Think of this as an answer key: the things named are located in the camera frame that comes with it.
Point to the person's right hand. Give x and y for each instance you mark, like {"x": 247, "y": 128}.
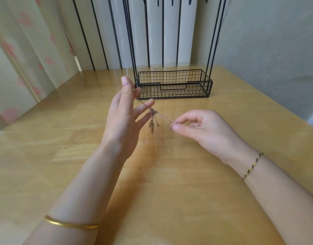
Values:
{"x": 212, "y": 132}

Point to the gold bangle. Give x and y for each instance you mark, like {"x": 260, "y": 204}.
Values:
{"x": 69, "y": 223}

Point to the person's right forearm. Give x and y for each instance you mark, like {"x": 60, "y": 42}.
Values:
{"x": 286, "y": 201}

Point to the white black-striped curtain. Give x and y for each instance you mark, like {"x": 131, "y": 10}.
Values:
{"x": 118, "y": 33}

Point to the person's left forearm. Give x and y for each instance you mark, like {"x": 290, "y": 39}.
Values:
{"x": 80, "y": 196}

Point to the pink floral curtain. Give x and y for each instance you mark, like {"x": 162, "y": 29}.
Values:
{"x": 24, "y": 58}

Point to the person's left hand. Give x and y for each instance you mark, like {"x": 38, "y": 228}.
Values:
{"x": 123, "y": 124}

